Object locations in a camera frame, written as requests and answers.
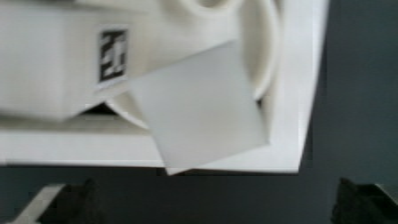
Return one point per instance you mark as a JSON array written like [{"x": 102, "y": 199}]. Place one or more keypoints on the white stool leg with peg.
[{"x": 77, "y": 49}]

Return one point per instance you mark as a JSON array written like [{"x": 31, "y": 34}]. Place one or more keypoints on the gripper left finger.
[{"x": 63, "y": 205}]

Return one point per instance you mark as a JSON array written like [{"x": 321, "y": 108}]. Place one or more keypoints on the white round stool seat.
[{"x": 189, "y": 25}]

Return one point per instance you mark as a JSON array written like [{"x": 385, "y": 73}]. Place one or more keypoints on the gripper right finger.
[{"x": 365, "y": 206}]

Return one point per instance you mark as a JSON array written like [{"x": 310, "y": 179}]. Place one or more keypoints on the white L-shaped fence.
[{"x": 104, "y": 138}]

